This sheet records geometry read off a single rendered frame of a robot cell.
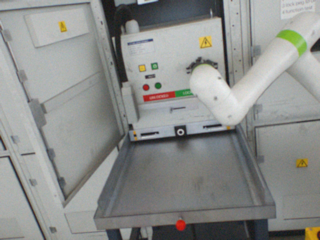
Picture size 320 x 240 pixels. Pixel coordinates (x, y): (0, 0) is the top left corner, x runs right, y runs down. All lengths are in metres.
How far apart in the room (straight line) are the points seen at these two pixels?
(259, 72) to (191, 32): 0.41
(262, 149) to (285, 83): 0.38
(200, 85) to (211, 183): 0.39
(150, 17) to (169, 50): 0.93
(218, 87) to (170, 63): 0.46
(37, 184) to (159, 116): 0.97
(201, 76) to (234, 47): 0.58
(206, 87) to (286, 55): 0.32
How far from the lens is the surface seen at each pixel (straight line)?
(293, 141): 1.69
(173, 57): 1.32
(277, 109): 1.58
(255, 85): 1.01
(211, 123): 1.41
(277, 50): 1.08
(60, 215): 2.09
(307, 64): 1.28
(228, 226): 1.89
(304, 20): 1.16
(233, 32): 1.45
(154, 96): 1.38
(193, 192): 1.06
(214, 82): 0.91
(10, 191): 2.13
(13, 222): 2.31
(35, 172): 1.95
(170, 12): 2.21
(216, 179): 1.11
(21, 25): 1.12
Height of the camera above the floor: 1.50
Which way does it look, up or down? 23 degrees down
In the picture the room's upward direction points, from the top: 11 degrees counter-clockwise
